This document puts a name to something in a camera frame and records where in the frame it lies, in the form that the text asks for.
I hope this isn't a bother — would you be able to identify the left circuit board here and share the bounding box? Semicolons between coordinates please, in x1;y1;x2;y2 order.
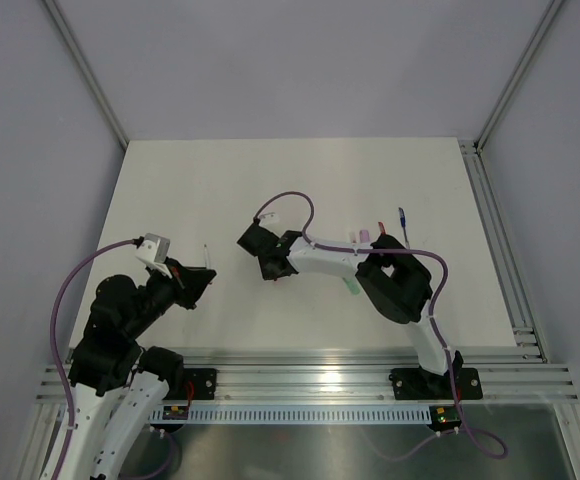
162;405;189;423

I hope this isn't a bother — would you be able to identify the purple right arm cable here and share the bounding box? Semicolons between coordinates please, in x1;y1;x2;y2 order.
252;191;509;460

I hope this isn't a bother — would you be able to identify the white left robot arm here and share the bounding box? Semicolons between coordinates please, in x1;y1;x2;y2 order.
41;258;217;479

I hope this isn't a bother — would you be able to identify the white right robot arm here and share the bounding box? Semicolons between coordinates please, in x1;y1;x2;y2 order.
237;221;462;396

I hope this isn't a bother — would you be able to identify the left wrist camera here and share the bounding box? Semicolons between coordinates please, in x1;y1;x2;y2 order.
135;233;172;278

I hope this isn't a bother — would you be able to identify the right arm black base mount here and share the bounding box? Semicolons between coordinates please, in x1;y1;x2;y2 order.
389;368;483;401

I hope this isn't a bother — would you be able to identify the white slotted cable duct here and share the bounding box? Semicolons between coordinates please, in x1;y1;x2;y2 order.
149;405;431;425

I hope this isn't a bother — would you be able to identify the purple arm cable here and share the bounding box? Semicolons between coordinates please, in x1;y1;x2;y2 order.
252;191;509;460
34;237;179;479

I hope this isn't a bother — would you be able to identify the green highlighter pen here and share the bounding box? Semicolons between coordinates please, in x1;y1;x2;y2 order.
344;278;360;295

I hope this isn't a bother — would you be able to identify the circuit board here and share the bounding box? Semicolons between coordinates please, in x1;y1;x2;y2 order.
162;405;189;423
429;406;462;430

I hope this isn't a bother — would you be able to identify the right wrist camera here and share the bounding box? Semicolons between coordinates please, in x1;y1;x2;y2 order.
255;212;279;226

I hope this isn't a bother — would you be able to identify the blue grip gel pen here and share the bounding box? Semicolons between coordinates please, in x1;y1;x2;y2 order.
398;207;411;249

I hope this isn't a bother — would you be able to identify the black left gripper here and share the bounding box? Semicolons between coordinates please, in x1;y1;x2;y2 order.
125;256;216;338

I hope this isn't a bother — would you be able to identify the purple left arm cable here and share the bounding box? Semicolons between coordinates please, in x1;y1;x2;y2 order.
34;237;179;479

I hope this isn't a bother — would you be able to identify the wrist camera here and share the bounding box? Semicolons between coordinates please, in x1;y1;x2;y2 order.
255;212;279;226
135;233;172;278

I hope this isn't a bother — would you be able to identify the thin white red marker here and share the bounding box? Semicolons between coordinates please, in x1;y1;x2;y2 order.
203;244;211;269

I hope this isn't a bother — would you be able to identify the right circuit board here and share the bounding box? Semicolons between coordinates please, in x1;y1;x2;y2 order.
429;406;462;430

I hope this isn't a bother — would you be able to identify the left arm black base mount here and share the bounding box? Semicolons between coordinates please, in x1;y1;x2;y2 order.
164;368;218;401

